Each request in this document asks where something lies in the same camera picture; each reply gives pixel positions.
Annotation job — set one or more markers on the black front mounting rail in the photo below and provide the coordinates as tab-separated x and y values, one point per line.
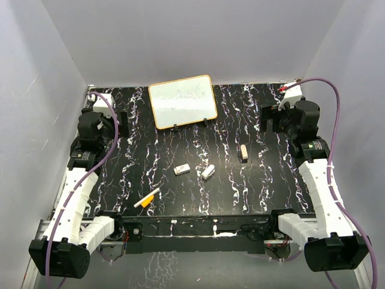
227	233

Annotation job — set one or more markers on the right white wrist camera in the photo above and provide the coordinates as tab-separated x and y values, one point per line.
290	96

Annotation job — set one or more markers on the white marker pen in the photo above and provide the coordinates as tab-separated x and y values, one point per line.
154	192

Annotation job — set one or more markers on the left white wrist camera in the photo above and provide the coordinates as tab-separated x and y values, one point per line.
99	105

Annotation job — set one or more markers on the orange framed whiteboard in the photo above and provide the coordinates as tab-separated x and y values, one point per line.
183	101

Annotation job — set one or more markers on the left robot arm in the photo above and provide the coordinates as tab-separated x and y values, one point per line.
64	249

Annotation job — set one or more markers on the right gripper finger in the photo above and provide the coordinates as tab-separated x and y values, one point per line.
266	112
267	126

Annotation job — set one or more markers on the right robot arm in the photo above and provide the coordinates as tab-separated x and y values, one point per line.
335	244

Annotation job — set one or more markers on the white staple box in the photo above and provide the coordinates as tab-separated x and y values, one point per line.
179	170

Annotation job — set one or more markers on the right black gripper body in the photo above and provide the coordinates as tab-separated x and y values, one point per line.
281	121

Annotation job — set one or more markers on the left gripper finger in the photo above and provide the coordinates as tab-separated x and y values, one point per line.
123	120
124	133

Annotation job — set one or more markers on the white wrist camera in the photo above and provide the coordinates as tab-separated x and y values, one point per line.
99	105
290	96

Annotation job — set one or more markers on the orange marker cap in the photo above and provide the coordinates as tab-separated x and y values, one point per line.
147	201

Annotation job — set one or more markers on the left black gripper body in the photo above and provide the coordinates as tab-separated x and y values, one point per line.
109	126

